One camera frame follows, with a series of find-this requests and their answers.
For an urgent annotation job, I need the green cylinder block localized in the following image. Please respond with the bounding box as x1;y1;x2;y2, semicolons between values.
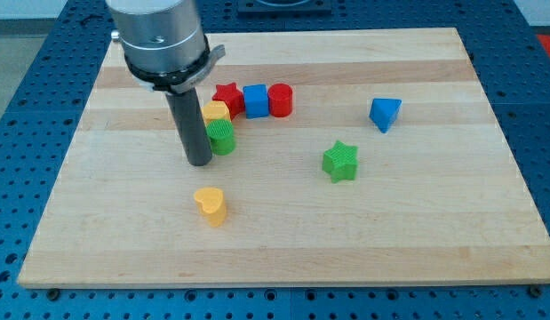
206;119;236;156

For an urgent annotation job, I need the wooden board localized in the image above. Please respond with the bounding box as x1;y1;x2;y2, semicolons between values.
18;28;550;289

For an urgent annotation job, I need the blue cube block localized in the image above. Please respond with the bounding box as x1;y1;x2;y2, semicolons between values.
243;84;269;119

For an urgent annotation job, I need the red star block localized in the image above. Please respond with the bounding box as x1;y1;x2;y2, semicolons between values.
212;83;245;119

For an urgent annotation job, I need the red cylinder block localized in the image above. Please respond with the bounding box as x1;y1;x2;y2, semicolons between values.
267;84;293;117

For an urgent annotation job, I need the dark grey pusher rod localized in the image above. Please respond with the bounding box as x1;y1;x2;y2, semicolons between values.
165;89;212;166

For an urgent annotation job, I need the yellow heart block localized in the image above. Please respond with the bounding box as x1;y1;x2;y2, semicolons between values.
194;187;227;228

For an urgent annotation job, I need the yellow rounded block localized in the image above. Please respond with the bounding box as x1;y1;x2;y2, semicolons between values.
202;100;231;125

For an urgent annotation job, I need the blue triangle block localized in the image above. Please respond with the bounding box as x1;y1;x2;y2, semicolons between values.
369;98;403;133

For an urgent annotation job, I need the green star block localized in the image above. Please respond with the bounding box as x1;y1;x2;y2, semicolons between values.
322;140;358;183

